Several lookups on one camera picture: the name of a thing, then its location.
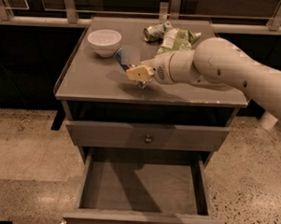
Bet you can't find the metal window railing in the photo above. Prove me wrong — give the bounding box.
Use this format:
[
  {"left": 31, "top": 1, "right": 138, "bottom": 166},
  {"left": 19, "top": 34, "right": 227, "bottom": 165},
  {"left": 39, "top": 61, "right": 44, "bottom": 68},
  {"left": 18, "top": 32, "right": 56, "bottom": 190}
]
[{"left": 0, "top": 0, "right": 281, "bottom": 35}]

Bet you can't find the grey top drawer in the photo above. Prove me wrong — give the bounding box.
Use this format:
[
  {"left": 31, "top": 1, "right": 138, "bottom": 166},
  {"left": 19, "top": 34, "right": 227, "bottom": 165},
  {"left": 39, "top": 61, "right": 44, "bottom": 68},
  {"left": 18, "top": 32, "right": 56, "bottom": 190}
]
[{"left": 66, "top": 120, "right": 230, "bottom": 152}]

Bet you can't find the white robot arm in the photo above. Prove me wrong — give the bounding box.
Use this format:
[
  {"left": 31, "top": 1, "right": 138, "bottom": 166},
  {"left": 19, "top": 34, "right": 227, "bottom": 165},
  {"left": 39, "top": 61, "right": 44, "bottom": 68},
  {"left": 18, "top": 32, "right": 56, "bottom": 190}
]
[{"left": 126, "top": 37, "right": 281, "bottom": 121}]

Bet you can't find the grey open middle drawer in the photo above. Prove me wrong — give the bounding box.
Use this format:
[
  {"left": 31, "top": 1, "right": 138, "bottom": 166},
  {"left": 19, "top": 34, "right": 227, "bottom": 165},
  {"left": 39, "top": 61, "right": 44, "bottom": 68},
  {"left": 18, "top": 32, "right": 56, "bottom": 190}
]
[{"left": 63, "top": 147, "right": 225, "bottom": 224}]

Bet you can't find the brass top drawer knob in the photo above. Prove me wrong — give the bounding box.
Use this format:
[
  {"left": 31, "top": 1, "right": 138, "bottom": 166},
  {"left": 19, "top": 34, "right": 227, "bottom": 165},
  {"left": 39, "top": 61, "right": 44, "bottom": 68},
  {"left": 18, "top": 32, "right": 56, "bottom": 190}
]
[{"left": 145, "top": 134, "right": 153, "bottom": 144}]

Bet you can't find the grey drawer cabinet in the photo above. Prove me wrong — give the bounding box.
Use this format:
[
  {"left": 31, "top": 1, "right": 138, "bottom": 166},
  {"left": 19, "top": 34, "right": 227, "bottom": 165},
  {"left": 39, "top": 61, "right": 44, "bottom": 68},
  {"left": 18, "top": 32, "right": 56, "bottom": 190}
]
[{"left": 47, "top": 14, "right": 254, "bottom": 224}]

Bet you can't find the green chip bag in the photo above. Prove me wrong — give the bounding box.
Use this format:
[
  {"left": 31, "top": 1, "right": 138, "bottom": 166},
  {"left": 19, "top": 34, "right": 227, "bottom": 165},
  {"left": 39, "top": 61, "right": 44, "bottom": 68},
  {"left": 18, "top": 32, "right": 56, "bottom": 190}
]
[{"left": 156, "top": 28, "right": 201, "bottom": 55}]

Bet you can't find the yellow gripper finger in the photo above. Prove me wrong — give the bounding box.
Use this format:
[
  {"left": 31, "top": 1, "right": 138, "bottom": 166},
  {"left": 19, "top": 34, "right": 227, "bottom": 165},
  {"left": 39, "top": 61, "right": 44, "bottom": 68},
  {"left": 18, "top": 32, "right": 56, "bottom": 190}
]
[
  {"left": 126, "top": 65, "right": 153, "bottom": 82},
  {"left": 140, "top": 58, "right": 155, "bottom": 68}
]

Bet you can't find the white pillar leg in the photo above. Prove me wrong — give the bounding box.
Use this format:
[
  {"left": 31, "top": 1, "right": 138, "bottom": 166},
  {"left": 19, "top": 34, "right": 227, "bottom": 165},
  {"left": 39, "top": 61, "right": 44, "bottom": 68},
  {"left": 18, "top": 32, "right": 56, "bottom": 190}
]
[{"left": 259, "top": 111, "right": 277, "bottom": 130}]

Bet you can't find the redbull can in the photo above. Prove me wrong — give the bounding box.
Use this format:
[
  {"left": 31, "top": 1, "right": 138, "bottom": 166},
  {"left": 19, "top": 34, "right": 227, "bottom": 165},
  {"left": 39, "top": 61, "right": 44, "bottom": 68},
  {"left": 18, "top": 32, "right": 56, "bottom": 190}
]
[{"left": 115, "top": 45, "right": 153, "bottom": 89}]

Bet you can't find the white ceramic bowl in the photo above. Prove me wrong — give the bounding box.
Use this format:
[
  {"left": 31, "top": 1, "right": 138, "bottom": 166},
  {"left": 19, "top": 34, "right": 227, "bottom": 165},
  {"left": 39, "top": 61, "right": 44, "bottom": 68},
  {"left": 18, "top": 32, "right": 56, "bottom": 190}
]
[{"left": 88, "top": 29, "right": 121, "bottom": 58}]

